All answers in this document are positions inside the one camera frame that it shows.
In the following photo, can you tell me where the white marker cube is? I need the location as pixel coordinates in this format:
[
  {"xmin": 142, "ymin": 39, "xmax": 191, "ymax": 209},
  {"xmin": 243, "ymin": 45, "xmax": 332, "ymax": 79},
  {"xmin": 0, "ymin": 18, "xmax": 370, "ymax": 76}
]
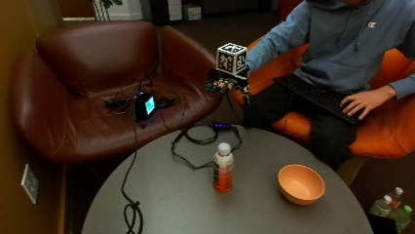
[{"xmin": 216, "ymin": 42, "xmax": 249, "ymax": 77}]

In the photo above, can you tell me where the black keyboard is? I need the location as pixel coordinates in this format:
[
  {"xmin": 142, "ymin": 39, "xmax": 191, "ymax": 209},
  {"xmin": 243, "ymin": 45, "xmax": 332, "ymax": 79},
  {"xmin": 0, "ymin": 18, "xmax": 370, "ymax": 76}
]
[{"xmin": 273, "ymin": 73, "xmax": 368, "ymax": 125}]

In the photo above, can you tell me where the orange armchair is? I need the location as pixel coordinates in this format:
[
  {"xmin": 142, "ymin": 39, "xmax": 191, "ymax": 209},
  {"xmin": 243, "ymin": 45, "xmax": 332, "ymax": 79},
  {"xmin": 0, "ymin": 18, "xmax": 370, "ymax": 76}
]
[{"xmin": 231, "ymin": 34, "xmax": 415, "ymax": 160}]

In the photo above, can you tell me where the small hub with blue light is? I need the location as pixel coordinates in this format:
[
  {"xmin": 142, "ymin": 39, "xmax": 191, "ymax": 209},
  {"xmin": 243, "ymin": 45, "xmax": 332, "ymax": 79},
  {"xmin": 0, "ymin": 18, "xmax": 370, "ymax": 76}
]
[{"xmin": 211, "ymin": 122, "xmax": 235, "ymax": 132}]

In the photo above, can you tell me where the black power adapter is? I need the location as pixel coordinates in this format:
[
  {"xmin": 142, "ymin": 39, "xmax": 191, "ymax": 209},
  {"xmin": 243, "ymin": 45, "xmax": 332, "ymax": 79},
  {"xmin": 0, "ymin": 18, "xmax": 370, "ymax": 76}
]
[
  {"xmin": 155, "ymin": 96, "xmax": 179, "ymax": 108},
  {"xmin": 103, "ymin": 97, "xmax": 132, "ymax": 110}
]

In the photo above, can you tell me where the black device with lit screen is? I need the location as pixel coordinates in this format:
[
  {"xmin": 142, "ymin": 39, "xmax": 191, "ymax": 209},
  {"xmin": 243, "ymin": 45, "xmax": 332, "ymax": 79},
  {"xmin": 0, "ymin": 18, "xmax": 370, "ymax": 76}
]
[{"xmin": 132, "ymin": 91, "xmax": 158, "ymax": 122}]

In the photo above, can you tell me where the the person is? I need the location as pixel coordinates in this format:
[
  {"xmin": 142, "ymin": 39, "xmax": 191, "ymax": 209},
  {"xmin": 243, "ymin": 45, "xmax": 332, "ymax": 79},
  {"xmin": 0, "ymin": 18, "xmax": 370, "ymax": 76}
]
[{"xmin": 241, "ymin": 0, "xmax": 415, "ymax": 172}]

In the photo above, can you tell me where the white cardboard box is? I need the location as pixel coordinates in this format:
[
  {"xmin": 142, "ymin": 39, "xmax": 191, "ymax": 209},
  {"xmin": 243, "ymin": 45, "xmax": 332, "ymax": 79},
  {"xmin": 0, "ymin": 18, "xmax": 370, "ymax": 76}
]
[{"xmin": 182, "ymin": 3, "xmax": 204, "ymax": 21}]

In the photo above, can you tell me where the orange drink bottle white cap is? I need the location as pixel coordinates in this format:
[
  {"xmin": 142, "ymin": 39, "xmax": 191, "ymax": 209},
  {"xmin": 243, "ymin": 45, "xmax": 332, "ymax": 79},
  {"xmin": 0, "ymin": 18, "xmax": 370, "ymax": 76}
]
[{"xmin": 212, "ymin": 141, "xmax": 236, "ymax": 194}]

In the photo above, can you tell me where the white cabinet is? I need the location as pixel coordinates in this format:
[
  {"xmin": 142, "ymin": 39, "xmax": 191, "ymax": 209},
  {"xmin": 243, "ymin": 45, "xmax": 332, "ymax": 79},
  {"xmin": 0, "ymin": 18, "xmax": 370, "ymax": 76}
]
[{"xmin": 167, "ymin": 0, "xmax": 184, "ymax": 21}]

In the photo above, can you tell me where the orange bowl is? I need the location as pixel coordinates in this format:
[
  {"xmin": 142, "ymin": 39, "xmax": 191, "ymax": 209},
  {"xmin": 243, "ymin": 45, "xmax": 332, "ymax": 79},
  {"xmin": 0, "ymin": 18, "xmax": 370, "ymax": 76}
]
[{"xmin": 277, "ymin": 164, "xmax": 328, "ymax": 207}]

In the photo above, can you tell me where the red drink bottle white cap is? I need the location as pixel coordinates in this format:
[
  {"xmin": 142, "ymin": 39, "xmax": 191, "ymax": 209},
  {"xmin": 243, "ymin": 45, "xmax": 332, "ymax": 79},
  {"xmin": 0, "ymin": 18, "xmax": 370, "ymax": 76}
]
[{"xmin": 386, "ymin": 186, "xmax": 405, "ymax": 210}]

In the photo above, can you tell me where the brown leather armchair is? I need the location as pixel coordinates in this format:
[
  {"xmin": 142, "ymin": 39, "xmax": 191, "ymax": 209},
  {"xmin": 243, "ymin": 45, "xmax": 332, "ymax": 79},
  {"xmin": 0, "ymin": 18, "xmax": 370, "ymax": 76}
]
[{"xmin": 10, "ymin": 19, "xmax": 225, "ymax": 165}]

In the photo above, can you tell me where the clear bottle white cap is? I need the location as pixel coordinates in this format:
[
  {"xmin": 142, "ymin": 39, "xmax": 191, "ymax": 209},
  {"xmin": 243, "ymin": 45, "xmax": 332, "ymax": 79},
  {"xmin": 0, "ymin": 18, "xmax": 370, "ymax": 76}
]
[{"xmin": 369, "ymin": 194, "xmax": 393, "ymax": 218}]

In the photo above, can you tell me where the green bottle green cap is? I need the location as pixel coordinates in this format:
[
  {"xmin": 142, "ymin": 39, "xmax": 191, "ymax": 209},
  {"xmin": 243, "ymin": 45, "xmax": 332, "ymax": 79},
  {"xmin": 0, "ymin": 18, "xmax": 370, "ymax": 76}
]
[{"xmin": 389, "ymin": 204, "xmax": 415, "ymax": 234}]

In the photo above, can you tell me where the white striped plant pot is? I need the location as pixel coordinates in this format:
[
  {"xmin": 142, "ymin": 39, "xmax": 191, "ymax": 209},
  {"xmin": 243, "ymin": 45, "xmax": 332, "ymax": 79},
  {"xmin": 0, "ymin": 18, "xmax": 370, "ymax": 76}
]
[{"xmin": 91, "ymin": 0, "xmax": 114, "ymax": 21}]

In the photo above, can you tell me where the black bag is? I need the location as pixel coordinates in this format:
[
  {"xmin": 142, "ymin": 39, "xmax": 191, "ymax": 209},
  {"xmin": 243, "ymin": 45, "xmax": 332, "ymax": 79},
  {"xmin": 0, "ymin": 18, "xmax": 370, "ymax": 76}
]
[{"xmin": 366, "ymin": 212, "xmax": 400, "ymax": 234}]

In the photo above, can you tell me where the black coiled cable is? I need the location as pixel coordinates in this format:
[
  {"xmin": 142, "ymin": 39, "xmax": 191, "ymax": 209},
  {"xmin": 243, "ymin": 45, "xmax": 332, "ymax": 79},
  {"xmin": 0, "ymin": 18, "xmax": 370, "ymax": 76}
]
[{"xmin": 171, "ymin": 122, "xmax": 244, "ymax": 172}]

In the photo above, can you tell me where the long black cable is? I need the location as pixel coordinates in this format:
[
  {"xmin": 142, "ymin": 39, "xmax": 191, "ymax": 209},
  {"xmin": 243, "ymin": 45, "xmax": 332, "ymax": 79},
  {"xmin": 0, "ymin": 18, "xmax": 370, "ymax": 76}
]
[{"xmin": 120, "ymin": 119, "xmax": 146, "ymax": 234}]

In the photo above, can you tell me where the white wall socket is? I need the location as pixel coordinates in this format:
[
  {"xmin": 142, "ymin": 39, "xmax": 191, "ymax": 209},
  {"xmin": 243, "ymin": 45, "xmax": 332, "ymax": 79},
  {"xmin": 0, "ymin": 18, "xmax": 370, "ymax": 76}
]
[{"xmin": 22, "ymin": 163, "xmax": 41, "ymax": 205}]

